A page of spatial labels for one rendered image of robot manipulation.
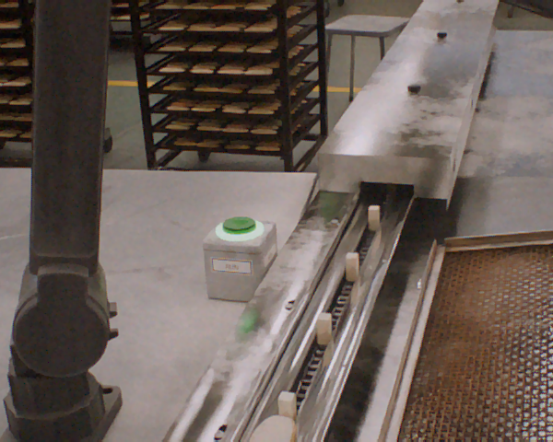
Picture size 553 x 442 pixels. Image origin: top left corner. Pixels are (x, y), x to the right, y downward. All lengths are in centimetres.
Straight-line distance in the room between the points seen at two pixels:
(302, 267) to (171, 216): 32
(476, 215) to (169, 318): 47
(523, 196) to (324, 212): 32
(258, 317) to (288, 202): 41
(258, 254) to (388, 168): 27
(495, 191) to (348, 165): 25
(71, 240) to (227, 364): 21
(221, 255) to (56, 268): 32
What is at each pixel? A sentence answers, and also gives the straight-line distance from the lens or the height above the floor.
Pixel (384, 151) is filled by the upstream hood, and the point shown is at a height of 92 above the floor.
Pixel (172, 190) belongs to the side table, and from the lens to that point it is 136.
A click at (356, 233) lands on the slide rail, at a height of 85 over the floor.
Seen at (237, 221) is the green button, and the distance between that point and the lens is 102.
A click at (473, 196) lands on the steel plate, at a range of 130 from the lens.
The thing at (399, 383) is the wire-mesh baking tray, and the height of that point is 89.
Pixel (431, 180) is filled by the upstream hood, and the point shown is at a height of 89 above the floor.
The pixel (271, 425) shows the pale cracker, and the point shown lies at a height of 86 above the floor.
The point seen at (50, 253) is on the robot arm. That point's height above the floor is 102.
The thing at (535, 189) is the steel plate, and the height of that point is 82.
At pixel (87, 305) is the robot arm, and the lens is 72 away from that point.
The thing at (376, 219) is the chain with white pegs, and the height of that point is 86.
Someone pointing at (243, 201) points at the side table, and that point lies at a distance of 130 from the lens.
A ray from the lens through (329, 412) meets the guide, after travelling 77.
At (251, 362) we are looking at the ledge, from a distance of 84.
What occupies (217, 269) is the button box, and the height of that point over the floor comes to 86.
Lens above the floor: 132
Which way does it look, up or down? 25 degrees down
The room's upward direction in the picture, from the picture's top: 3 degrees counter-clockwise
